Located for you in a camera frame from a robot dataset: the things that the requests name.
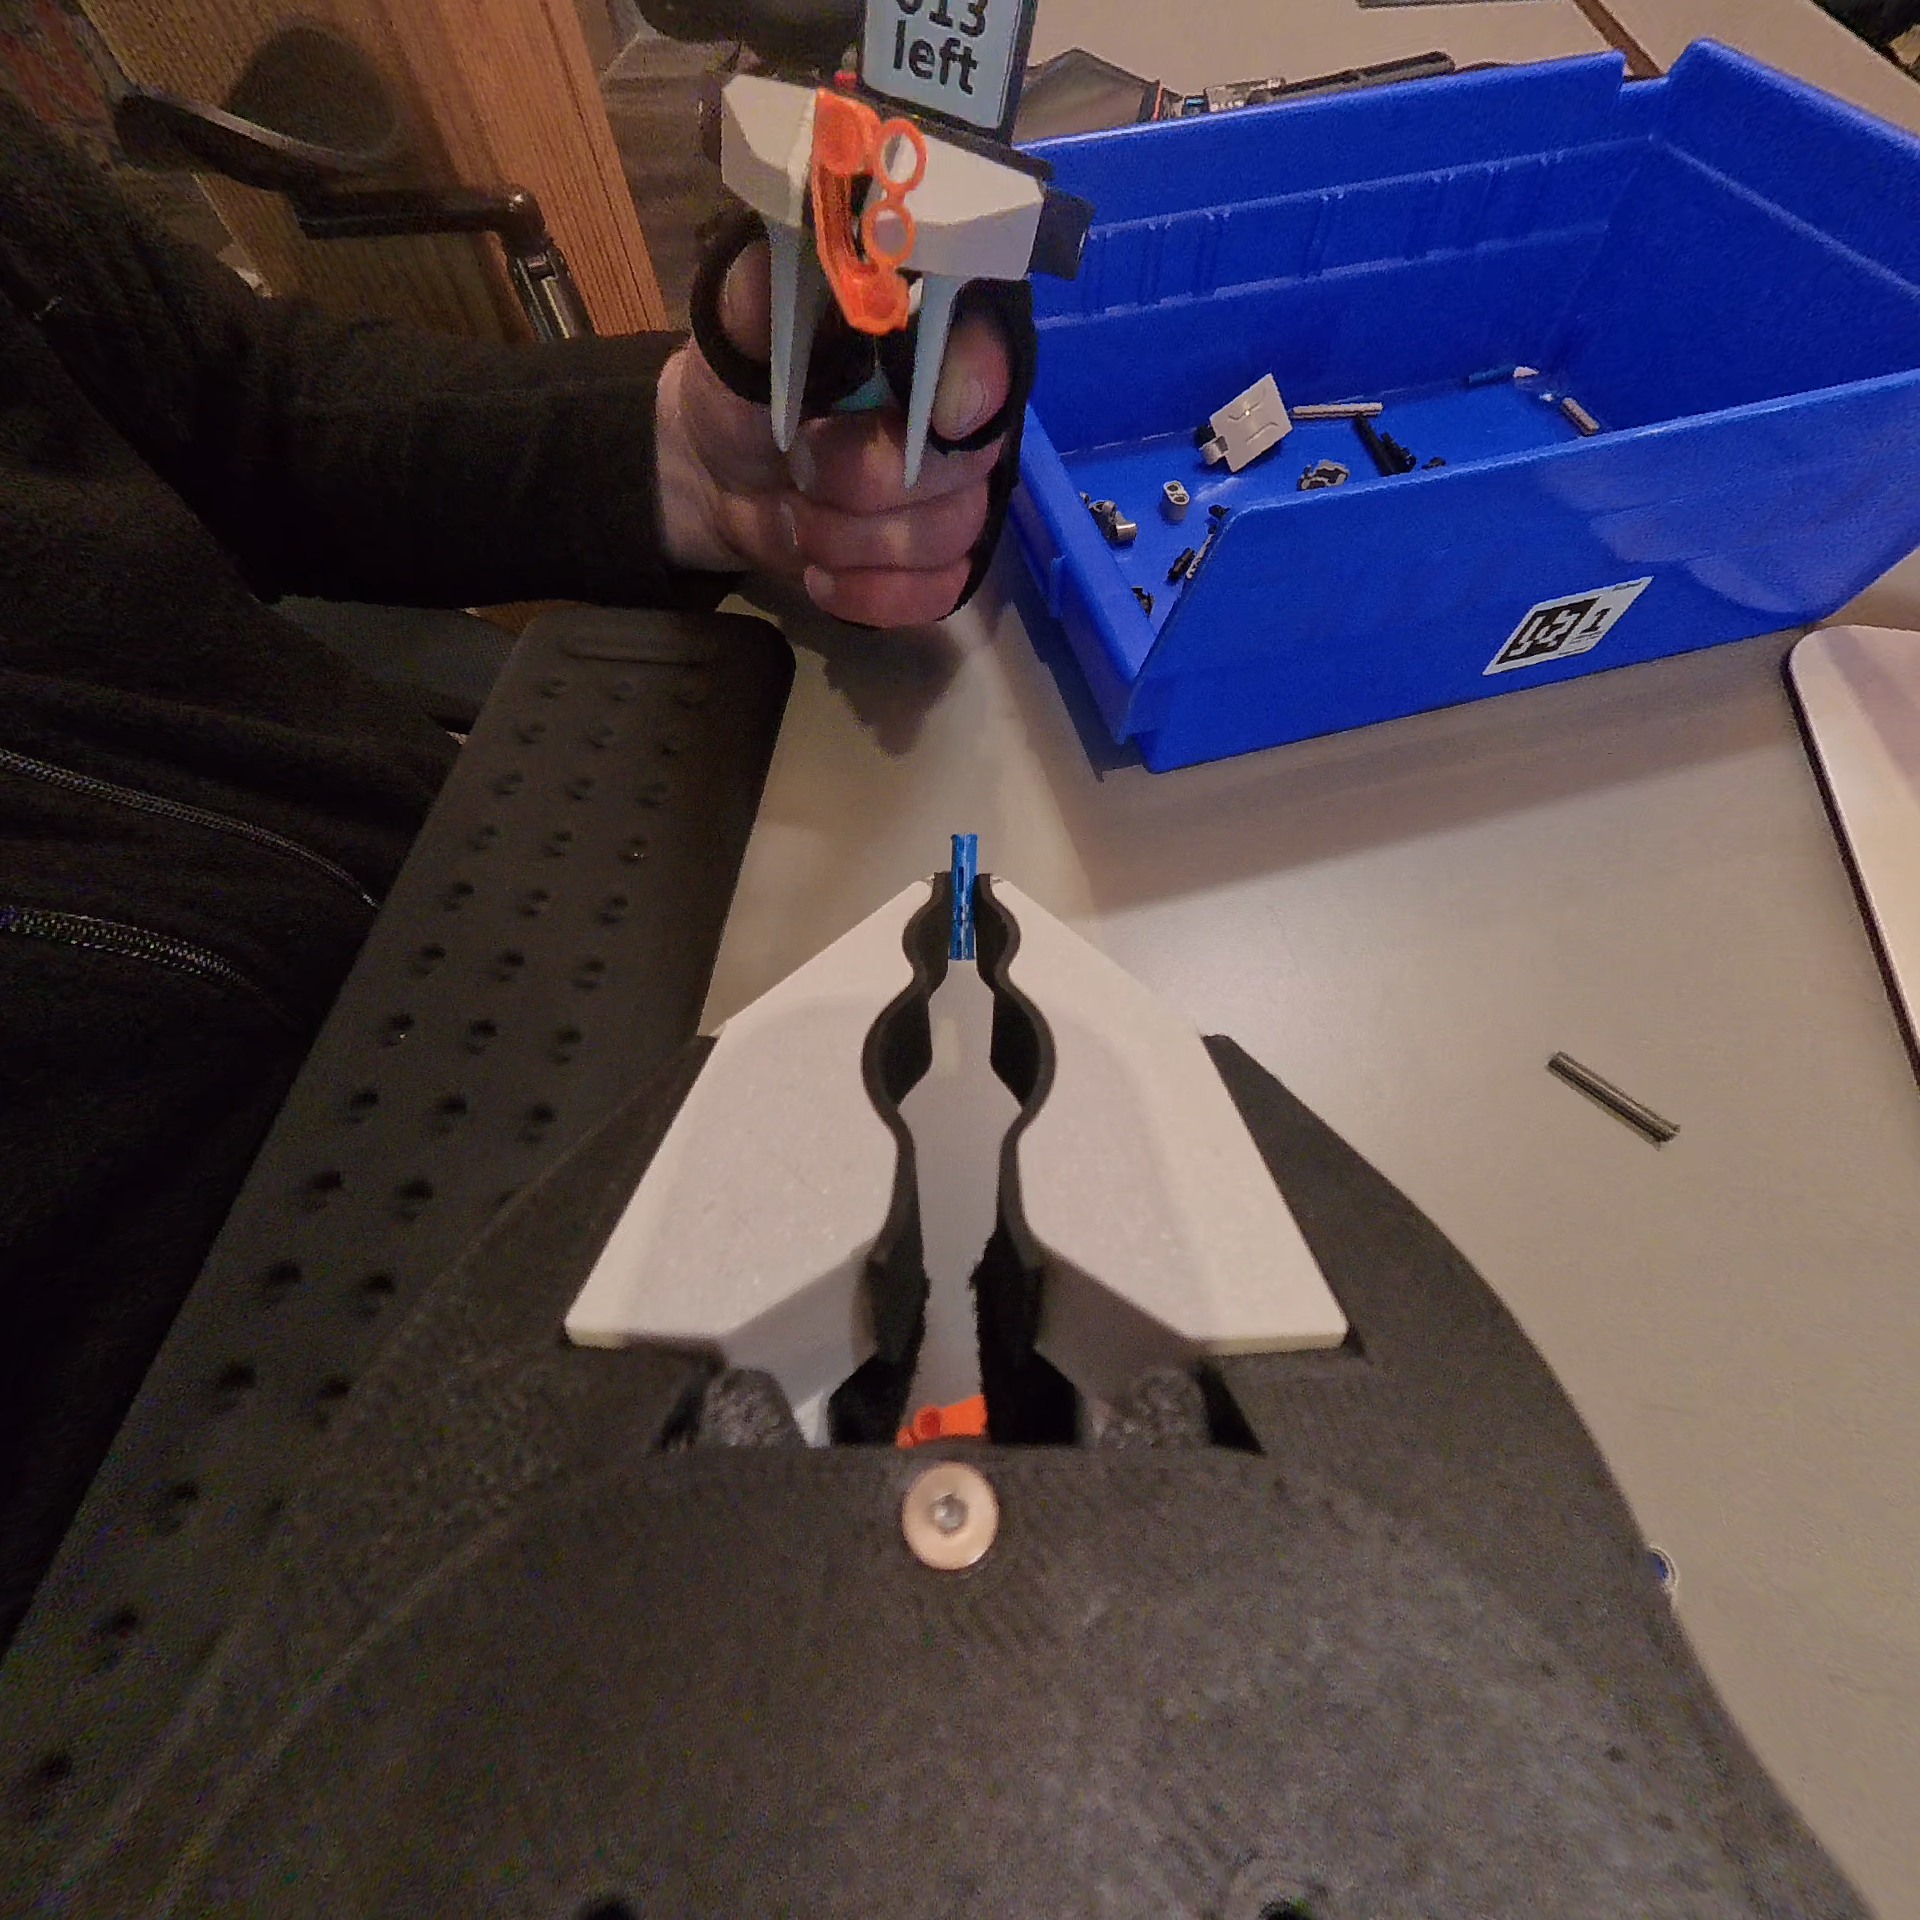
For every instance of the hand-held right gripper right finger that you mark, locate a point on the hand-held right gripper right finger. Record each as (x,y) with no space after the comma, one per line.
(1184,1200)

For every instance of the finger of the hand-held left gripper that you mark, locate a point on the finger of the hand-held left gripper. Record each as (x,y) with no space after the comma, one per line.
(982,219)
(764,143)

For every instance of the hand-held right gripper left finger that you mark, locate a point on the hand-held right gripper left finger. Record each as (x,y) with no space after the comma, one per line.
(720,1200)

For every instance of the orange brick connector piece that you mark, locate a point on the orange brick connector piece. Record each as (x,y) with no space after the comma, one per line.
(832,163)

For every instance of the blue brick pin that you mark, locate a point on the blue brick pin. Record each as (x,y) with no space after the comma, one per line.
(962,902)

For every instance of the person's left forearm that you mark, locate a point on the person's left forearm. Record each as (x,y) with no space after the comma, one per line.
(450,465)

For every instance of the person's left hand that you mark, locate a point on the person's left hand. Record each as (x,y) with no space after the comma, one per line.
(735,496)

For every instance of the small orange brick piece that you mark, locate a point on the small orange brick piece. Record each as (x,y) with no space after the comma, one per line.
(940,1422)

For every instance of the dark perforated panel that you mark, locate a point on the dark perforated panel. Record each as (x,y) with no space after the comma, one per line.
(494,929)

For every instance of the black electronic device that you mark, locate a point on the black electronic device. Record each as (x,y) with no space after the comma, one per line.
(1321,83)

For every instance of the small loose brick parts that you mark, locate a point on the small loose brick parts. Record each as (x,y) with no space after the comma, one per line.
(1274,435)

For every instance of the dark grey brick axle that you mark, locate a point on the dark grey brick axle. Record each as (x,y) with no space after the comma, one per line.
(1611,1099)

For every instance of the black chair armrest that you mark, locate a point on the black chair armrest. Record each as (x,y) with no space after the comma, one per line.
(300,150)

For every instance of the blue plastic bin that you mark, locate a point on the blue plastic bin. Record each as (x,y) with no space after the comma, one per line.
(1422,450)

